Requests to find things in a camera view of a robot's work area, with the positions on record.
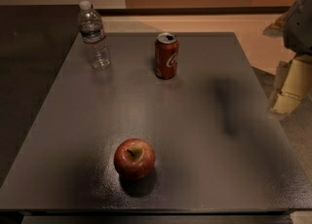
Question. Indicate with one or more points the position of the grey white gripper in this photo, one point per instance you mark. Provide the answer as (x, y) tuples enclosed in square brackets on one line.
[(299, 28)]

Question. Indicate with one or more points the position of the red apple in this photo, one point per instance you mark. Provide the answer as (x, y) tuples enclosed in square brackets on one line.
[(134, 159)]

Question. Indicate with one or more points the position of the red coke can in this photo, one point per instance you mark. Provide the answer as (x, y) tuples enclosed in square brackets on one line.
[(166, 51)]

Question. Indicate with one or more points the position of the clear plastic water bottle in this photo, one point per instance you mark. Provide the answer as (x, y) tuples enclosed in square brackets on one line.
[(92, 31)]

